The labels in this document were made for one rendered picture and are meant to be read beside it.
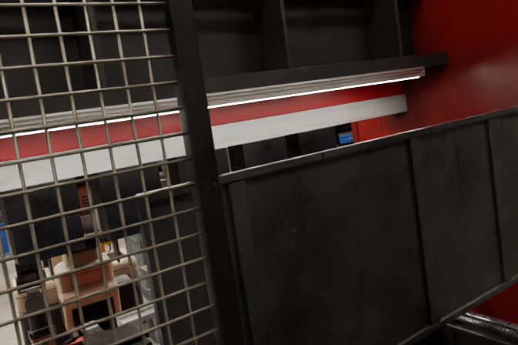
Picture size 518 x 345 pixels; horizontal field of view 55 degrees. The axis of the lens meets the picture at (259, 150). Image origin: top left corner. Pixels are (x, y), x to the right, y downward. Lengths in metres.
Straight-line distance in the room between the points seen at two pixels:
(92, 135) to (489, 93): 1.14
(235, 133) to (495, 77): 0.79
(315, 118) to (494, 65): 0.55
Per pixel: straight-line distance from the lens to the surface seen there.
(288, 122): 1.46
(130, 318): 1.32
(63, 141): 1.19
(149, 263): 0.75
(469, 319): 1.35
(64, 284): 2.20
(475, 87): 1.68
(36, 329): 1.73
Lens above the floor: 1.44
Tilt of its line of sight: 5 degrees down
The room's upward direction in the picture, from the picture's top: 8 degrees counter-clockwise
